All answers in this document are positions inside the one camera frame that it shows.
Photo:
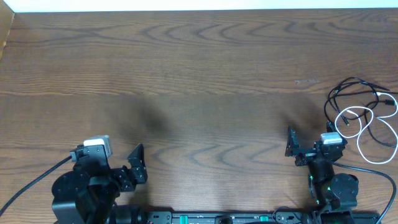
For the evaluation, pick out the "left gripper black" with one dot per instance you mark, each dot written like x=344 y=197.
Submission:
x=121 y=177

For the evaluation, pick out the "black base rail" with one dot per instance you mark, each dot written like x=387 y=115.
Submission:
x=282 y=215

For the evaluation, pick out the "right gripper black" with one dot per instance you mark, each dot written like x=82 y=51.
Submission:
x=306 y=155

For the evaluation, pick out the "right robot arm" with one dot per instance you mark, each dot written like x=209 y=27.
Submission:
x=334 y=193

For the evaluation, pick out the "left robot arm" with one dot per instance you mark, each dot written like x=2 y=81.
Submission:
x=88 y=193

